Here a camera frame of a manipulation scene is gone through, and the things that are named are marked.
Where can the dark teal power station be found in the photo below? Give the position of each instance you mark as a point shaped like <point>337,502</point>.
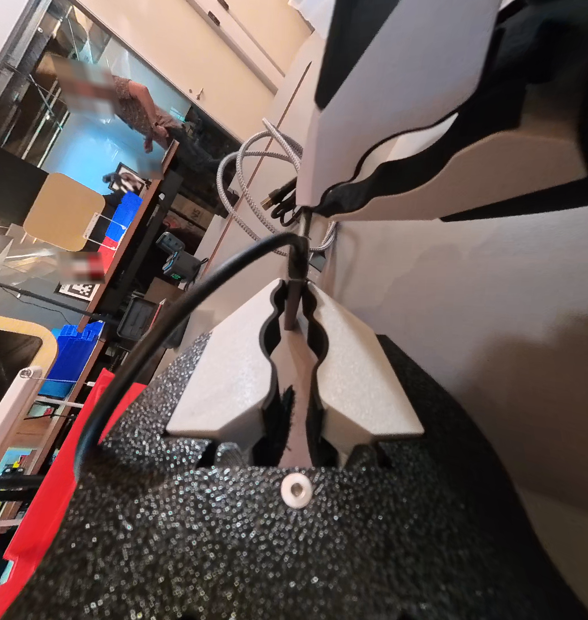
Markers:
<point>182,271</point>
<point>170,242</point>

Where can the black light stand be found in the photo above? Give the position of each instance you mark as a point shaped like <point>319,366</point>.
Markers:
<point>47,298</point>

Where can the stacked red plastic bins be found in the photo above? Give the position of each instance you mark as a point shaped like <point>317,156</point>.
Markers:
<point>42,508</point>

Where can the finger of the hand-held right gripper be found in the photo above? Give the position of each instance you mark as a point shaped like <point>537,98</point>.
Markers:
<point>492,179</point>
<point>420,72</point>

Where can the rounded wooden panel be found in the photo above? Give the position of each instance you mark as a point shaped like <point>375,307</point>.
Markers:
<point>13,358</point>
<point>64,213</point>

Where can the stacked blue plastic bins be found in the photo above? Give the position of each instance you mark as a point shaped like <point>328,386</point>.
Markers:
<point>76,353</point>

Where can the printed cardboard box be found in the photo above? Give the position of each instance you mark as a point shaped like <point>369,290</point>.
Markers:
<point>192,213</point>

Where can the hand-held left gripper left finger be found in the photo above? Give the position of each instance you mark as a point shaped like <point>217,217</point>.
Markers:
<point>221,382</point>

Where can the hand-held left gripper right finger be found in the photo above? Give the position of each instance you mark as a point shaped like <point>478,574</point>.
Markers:
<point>366,387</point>

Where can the clear acrylic panel stand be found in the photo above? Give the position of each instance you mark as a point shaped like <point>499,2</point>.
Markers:
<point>13,407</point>
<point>93,227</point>

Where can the framed tag sign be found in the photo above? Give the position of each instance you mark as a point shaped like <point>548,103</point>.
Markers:
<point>81,290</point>
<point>129,179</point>

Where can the blue plastic bin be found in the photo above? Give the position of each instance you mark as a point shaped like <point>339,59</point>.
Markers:
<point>127,213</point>

